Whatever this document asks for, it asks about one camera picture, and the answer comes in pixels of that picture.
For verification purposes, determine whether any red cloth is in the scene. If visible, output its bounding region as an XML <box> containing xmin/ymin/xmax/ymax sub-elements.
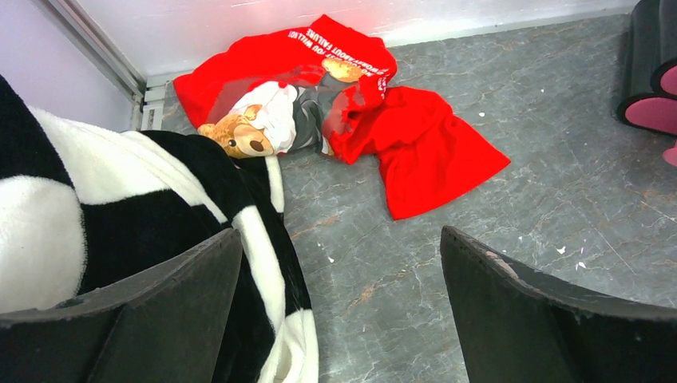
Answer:
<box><xmin>173</xmin><ymin>15</ymin><xmax>510</xmax><ymax>220</ymax></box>

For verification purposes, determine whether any black pink drawer organizer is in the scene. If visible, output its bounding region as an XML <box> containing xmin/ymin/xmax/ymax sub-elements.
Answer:
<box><xmin>616</xmin><ymin>0</ymin><xmax>676</xmax><ymax>136</ymax></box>

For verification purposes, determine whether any black white checkered blanket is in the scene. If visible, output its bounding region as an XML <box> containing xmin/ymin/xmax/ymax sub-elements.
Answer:
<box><xmin>1</xmin><ymin>81</ymin><xmax>319</xmax><ymax>382</ymax></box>

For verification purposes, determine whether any small plush doll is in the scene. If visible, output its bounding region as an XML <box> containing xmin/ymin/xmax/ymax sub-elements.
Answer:
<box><xmin>197</xmin><ymin>81</ymin><xmax>340</xmax><ymax>159</ymax></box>

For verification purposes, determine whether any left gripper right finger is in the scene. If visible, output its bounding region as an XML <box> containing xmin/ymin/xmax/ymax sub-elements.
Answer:
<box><xmin>440</xmin><ymin>226</ymin><xmax>676</xmax><ymax>382</ymax></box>

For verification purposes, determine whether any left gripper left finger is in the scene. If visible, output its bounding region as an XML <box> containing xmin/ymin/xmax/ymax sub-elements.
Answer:
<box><xmin>1</xmin><ymin>229</ymin><xmax>242</xmax><ymax>382</ymax></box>

